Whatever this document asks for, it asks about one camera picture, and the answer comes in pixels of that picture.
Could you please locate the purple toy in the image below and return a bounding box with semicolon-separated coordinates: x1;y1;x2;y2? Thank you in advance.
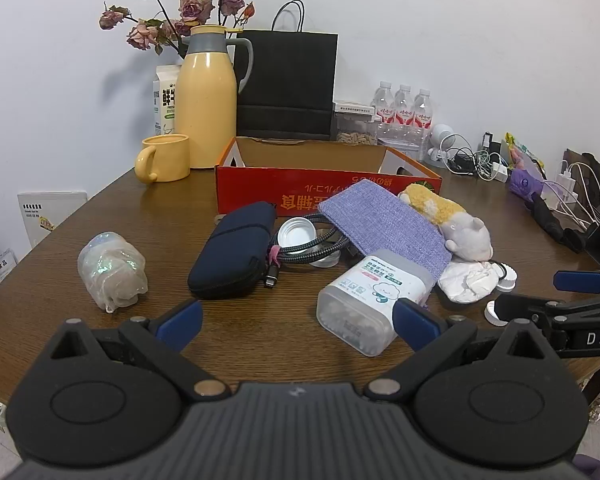
510;167;547;199

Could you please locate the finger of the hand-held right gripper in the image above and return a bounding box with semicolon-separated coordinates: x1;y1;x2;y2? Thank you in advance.
554;266;600;295
495;293;600;322

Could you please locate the white milk carton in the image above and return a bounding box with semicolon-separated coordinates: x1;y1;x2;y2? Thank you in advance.
152;65;183;136

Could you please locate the yellow and white plush toy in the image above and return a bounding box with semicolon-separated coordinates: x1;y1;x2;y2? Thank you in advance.
397;182;493;262

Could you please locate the clear water bottle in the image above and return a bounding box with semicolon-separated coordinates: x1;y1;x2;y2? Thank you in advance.
372;81;398;141
412;88;435;161

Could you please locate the black folded umbrella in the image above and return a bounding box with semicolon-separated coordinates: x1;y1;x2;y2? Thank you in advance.
527;195;586;254

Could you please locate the round metal tin lid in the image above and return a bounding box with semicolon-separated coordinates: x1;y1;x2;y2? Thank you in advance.
277;217;317;249

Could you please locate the white tissue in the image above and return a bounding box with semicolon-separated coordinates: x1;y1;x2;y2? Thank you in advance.
437;260;501;305

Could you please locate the dried pink rose bouquet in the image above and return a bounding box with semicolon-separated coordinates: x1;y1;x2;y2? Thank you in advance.
99;0;256;58

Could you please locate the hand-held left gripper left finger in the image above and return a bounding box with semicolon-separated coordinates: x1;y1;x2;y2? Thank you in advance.
40;299;233;403

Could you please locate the white round cap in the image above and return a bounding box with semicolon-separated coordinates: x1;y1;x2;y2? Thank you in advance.
484;300;506;327

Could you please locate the yellow mug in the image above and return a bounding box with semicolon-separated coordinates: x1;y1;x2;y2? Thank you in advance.
134;133;191;183

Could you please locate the small white desk fan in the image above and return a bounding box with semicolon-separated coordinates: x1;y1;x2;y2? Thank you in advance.
426;124;458;170

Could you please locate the yellow thermos jug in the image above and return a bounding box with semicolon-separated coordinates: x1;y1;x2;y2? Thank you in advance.
175;25;255;170

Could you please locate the black paper bag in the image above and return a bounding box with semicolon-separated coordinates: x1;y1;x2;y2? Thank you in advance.
234;0;339;142

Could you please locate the clear seed container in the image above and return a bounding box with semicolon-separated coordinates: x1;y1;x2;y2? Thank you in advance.
334;110;381;146

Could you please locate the clear plastic bundle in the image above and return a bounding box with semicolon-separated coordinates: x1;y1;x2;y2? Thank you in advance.
77;231;147;314

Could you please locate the navy zip case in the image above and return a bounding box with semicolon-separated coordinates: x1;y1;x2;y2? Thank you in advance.
187;201;278;301

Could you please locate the purple fabric pouch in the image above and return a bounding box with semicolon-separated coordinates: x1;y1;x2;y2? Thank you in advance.
319;181;453;281

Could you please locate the white charger with cables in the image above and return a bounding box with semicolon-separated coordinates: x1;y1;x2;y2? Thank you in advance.
544;160;600;226

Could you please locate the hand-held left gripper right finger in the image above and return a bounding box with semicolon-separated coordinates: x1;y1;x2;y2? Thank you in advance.
364;299;561;402

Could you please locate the grey braided cable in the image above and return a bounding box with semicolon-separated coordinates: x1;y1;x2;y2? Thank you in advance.
265;212;361;289

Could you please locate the brown bag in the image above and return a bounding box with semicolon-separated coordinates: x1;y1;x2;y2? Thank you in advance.
562;149;600;221

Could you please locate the colourful snack packet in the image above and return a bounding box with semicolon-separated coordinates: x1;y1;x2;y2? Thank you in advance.
505;132;546;181

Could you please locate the red cardboard box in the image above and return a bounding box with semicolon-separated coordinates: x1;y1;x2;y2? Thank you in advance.
215;136;443;218

